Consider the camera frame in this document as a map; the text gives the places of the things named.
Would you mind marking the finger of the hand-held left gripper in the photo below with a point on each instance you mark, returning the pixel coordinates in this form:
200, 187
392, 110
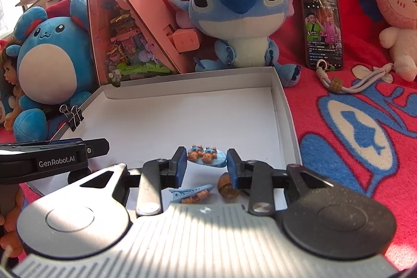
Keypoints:
96, 147
65, 141

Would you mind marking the pink triangular toy house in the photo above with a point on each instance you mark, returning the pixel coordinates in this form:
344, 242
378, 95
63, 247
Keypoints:
130, 37

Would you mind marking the long blue bear hair clip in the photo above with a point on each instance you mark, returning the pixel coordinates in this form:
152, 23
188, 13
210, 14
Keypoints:
189, 193

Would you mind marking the smartphone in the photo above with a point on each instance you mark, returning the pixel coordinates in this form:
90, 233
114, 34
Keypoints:
321, 27

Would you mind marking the round blue mouse plush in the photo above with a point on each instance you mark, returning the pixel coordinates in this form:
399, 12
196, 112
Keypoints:
49, 69

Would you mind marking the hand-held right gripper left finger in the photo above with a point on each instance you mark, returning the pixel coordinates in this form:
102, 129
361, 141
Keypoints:
180, 164

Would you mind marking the brown-haired baby doll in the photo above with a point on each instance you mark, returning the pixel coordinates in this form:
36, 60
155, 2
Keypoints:
8, 69

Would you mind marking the oval blue bear hair clip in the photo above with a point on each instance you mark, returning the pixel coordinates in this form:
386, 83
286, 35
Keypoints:
205, 156

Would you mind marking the person's left hand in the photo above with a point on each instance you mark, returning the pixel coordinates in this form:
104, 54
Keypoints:
9, 239

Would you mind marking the blue alien plush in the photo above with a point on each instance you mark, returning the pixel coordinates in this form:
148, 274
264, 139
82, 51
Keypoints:
241, 4

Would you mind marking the white cardboard box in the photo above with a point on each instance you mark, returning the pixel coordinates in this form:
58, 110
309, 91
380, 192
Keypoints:
195, 115

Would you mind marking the black binder clip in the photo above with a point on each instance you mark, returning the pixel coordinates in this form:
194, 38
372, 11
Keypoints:
73, 121

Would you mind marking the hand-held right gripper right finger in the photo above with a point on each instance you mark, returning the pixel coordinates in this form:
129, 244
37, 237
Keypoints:
232, 167

